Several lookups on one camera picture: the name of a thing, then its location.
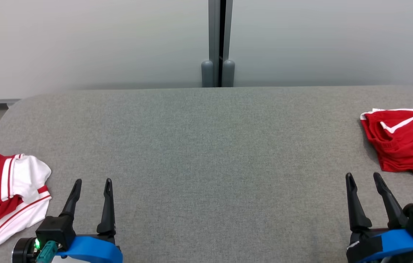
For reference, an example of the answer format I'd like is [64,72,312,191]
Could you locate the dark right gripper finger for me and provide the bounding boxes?
[345,173,373,233]
[373,172,409,230]

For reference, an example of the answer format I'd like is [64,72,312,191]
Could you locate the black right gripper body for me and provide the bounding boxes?
[346,226,408,263]

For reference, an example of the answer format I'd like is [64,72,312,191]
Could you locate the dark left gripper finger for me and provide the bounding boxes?
[96,178,117,236]
[60,178,83,220]

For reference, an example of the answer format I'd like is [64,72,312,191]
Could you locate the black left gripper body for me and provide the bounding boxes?
[12,237,41,263]

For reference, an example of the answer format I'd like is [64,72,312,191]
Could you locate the red shirt with white sleeves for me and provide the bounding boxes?
[0,153,52,262]

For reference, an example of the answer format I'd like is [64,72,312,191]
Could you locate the red shorts with white stripe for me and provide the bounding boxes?
[360,108,413,186]

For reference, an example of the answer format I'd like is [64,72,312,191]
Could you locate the left black cable teal plug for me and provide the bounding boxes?
[35,240,60,263]

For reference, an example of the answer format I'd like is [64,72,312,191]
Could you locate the blue left camera mount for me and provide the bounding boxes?
[56,236,124,263]

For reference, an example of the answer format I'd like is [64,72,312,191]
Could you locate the grey vertical partition post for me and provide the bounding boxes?
[208,0,233,87]

